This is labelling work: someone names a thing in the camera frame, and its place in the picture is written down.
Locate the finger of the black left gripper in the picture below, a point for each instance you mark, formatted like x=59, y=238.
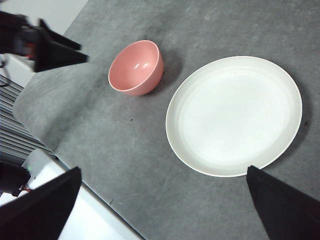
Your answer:
x=57, y=37
x=55, y=57

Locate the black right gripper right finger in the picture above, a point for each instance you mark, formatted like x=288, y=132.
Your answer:
x=287, y=212

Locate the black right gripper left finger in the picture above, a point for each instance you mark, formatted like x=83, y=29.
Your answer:
x=42, y=212

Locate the red bowl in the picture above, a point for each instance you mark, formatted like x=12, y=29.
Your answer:
x=135, y=67

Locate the white plate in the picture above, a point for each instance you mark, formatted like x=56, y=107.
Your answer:
x=232, y=117

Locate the black base block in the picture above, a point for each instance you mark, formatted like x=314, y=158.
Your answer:
x=12, y=177

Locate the white box with green light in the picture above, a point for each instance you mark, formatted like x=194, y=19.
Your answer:
x=37, y=160

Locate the grey ribbed panel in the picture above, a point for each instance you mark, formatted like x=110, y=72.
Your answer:
x=15, y=135

